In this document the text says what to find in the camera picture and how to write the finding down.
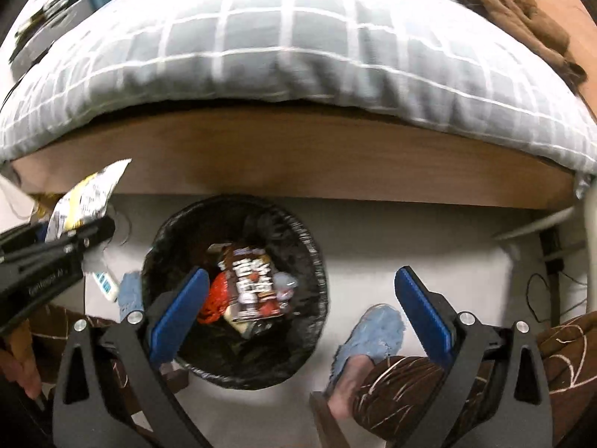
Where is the red wrapper in bin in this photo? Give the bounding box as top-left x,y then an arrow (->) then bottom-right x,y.
196,272 -> 230,325

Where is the black lined trash bin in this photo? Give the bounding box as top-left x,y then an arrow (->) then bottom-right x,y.
142,195 -> 328,391

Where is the blue fuzzy slipper left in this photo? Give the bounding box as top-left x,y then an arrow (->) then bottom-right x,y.
118,271 -> 145,323

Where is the grey checked bed sheet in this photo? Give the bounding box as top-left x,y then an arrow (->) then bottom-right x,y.
1,0 -> 596,174

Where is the yellow white snack packet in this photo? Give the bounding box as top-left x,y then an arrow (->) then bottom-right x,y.
46,159 -> 132,242

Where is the wooden bed frame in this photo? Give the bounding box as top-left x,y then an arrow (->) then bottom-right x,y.
13,101 -> 574,211

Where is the dark brown snack box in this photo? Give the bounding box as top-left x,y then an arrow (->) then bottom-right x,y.
207,243 -> 299,339

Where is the brown fleece jacket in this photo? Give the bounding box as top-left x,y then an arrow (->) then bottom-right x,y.
462,0 -> 587,92

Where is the blue fuzzy slipper right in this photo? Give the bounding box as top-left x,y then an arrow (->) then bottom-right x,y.
325,304 -> 406,394

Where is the brown patterned pajama leg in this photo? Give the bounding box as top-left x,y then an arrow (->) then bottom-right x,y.
351,311 -> 596,447

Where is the blue fuzzy slipper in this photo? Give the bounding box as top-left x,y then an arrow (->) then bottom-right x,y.
118,271 -> 145,323
325,304 -> 406,394

